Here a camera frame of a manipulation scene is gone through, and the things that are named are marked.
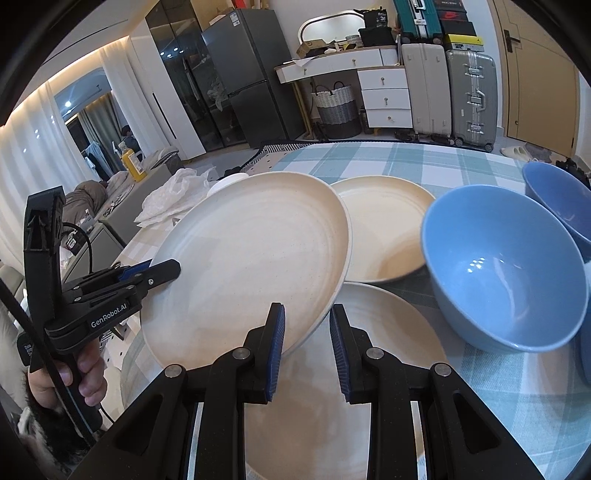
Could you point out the black glass cabinet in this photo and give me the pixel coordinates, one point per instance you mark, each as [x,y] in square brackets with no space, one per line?
[184,69]

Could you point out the dotted rug striped border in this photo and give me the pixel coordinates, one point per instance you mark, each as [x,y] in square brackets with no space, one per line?
[268,159]

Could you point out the white plastic bag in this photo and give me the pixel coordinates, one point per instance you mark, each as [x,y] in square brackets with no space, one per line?
[175,194]

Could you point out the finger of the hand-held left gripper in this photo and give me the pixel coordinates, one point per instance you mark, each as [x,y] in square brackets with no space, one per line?
[134,271]
[157,274]

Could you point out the white wardrobe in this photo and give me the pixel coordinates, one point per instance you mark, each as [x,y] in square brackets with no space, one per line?
[161,106]

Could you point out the yellow black shoe box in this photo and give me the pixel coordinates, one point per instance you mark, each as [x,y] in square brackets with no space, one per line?
[464,43]

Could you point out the oval mirror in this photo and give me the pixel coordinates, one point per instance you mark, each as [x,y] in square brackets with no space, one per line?
[332,25]

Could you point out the white vanity desk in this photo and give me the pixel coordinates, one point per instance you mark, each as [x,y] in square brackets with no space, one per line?
[383,87]

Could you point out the teal suitcase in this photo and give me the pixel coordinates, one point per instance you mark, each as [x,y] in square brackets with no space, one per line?
[415,18]

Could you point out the wooden door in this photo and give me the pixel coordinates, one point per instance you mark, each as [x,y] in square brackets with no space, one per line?
[540,69]

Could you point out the white curtain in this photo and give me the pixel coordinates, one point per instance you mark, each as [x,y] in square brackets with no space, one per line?
[27,175]

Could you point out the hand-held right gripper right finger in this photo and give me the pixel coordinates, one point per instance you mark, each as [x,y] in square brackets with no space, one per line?
[341,350]

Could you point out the small white bowl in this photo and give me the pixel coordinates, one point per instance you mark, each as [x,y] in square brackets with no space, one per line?
[235,179]

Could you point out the woven laundry basket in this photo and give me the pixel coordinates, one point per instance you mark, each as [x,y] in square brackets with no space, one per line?
[334,110]

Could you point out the black printed shopping bag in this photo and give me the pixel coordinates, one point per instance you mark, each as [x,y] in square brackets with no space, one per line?
[377,18]

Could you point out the beige slipper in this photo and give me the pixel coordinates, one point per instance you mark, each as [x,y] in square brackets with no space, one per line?
[509,152]
[528,153]

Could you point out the small cardboard box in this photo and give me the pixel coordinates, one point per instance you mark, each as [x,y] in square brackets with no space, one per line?
[310,48]

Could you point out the beige suitcase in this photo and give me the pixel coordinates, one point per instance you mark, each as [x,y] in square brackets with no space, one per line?
[427,87]

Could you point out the silver suitcase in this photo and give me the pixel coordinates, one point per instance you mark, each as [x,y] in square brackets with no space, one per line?
[471,97]

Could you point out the person's left hand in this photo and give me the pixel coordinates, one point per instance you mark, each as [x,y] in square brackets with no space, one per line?
[92,378]

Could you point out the grey refrigerator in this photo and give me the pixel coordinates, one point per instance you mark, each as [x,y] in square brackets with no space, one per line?
[249,74]

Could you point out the black shoe box red logo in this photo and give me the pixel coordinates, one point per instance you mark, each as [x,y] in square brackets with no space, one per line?
[452,9]

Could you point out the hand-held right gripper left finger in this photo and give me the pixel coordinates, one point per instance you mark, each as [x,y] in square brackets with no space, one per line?
[276,350]

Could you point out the scattered shoes pile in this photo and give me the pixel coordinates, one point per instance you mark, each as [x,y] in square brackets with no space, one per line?
[570,166]

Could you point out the light blue bowl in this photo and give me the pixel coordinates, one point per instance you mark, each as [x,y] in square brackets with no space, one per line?
[498,258]

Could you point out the cream plate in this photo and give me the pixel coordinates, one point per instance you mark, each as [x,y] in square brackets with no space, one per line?
[383,221]
[249,258]
[392,332]

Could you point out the person's left forearm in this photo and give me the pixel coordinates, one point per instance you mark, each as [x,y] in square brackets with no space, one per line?
[46,434]

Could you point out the yellow container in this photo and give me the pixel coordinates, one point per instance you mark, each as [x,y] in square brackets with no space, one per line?
[133,165]

